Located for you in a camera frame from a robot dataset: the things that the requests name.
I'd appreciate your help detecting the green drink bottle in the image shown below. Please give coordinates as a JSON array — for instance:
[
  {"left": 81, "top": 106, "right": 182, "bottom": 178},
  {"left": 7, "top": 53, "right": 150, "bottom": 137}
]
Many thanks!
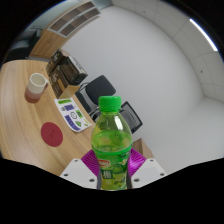
[{"left": 90, "top": 95, "right": 134, "bottom": 192}]

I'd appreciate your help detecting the black mesh office chair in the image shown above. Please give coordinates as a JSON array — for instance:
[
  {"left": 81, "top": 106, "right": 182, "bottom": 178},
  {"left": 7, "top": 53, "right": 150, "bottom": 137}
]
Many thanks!
[{"left": 89, "top": 100, "right": 144, "bottom": 135}]

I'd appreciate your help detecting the black glossy carton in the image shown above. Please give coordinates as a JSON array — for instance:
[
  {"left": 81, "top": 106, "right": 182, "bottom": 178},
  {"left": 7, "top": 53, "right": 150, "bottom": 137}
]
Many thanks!
[{"left": 54, "top": 55, "right": 89, "bottom": 86}]

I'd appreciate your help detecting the black leather sofa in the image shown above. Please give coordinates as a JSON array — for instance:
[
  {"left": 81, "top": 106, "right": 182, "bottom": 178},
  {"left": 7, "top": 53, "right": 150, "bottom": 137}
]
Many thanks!
[{"left": 3, "top": 28, "right": 43, "bottom": 63}]

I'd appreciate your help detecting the white and brown mug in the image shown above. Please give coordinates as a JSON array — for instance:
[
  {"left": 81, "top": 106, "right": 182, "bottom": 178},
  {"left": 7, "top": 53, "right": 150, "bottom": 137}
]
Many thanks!
[{"left": 24, "top": 72, "right": 50, "bottom": 104}]

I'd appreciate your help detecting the ceiling light panel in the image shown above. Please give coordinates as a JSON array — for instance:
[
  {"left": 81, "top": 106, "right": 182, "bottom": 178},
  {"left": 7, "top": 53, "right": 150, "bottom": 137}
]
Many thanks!
[{"left": 189, "top": 18, "right": 219, "bottom": 53}]

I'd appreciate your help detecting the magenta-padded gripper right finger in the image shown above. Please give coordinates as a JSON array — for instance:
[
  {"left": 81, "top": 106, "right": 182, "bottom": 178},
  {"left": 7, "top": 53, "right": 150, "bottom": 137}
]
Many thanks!
[{"left": 126, "top": 147, "right": 167, "bottom": 190}]

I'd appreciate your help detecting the printed white leaflet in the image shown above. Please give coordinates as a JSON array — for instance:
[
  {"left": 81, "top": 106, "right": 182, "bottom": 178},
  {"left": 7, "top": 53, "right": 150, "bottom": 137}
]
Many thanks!
[{"left": 54, "top": 97, "right": 93, "bottom": 133}]

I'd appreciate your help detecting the wooden side desk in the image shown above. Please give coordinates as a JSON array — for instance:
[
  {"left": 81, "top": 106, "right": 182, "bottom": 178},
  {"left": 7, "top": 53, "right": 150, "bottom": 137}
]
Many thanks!
[{"left": 131, "top": 138, "right": 154, "bottom": 159}]

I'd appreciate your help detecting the small dark upright box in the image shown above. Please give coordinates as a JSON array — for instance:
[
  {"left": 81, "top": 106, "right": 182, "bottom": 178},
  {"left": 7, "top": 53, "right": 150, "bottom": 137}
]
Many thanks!
[{"left": 45, "top": 49, "right": 64, "bottom": 76}]

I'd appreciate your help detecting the flat round red coaster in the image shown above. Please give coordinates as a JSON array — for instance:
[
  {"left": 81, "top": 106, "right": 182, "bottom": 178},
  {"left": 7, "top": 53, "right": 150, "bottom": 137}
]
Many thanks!
[{"left": 40, "top": 121, "right": 64, "bottom": 148}]

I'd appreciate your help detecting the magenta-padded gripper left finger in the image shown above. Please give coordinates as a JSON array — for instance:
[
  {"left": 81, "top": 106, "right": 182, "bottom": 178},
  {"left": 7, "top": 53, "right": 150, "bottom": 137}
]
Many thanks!
[{"left": 59, "top": 148, "right": 101, "bottom": 190}]

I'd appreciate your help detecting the wooden shelf cabinet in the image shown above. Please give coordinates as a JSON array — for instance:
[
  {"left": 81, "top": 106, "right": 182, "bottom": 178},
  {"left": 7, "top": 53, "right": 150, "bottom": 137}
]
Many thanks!
[{"left": 29, "top": 0, "right": 101, "bottom": 60}]

